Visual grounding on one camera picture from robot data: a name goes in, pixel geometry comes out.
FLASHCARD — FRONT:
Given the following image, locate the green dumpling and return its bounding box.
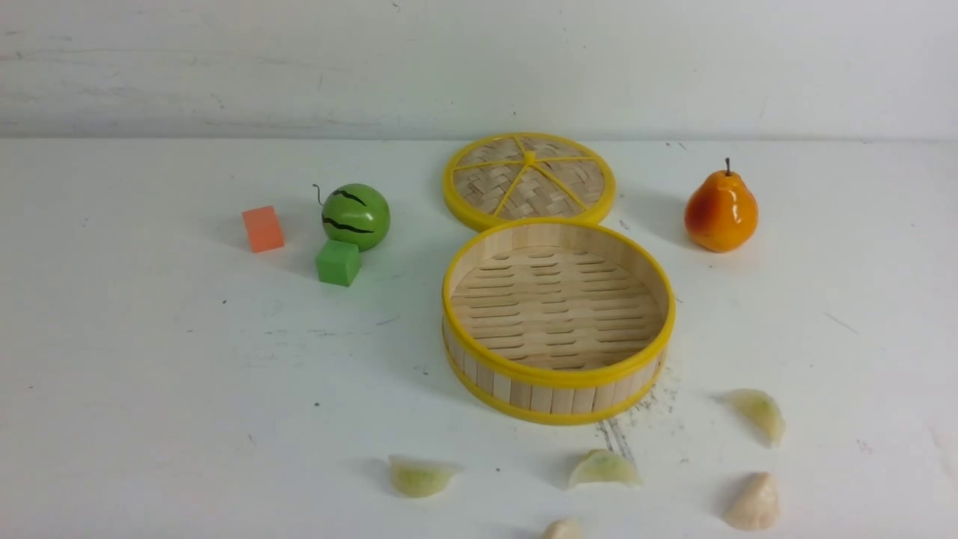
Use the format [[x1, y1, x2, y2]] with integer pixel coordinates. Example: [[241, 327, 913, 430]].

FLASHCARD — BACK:
[[387, 454, 463, 499], [721, 389, 787, 447], [567, 449, 641, 489]]

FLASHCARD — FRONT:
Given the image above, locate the white dumpling bottom edge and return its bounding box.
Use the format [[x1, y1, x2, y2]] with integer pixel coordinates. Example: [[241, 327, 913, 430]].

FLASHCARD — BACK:
[[540, 518, 582, 539]]

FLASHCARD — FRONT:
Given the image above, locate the bamboo steamer tray yellow rim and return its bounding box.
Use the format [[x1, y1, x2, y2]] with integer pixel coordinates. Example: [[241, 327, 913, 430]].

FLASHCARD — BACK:
[[442, 218, 677, 425]]

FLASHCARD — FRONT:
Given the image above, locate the woven bamboo steamer lid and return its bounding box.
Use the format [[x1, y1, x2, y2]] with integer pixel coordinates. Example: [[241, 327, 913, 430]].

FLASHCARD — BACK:
[[441, 132, 617, 231]]

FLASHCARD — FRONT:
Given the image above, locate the green toy watermelon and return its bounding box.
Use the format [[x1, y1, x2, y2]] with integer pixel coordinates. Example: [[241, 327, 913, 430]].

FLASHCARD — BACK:
[[314, 182, 392, 252]]

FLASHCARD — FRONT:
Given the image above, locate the green cube block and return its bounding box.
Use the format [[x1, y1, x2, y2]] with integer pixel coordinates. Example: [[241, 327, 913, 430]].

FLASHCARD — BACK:
[[314, 240, 361, 287]]

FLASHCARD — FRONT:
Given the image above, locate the orange cube block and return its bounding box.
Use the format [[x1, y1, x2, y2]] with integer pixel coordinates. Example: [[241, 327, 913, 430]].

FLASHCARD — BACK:
[[242, 205, 285, 253]]

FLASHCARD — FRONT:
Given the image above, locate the orange toy pear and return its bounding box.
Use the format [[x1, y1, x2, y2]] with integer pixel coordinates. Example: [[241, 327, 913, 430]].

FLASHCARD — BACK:
[[684, 157, 759, 253]]

